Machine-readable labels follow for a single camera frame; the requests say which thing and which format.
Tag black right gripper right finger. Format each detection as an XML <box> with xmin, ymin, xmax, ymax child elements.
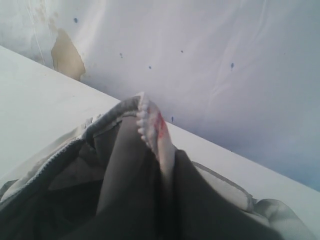
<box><xmin>174</xmin><ymin>150</ymin><xmax>280</xmax><ymax>240</ymax></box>

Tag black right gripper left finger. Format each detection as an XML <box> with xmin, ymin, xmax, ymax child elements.
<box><xmin>96</xmin><ymin>117</ymin><xmax>170</xmax><ymax>240</ymax></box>

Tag white fabric duffel bag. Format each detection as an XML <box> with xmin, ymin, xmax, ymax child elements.
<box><xmin>0</xmin><ymin>93</ymin><xmax>316</xmax><ymax>240</ymax></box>

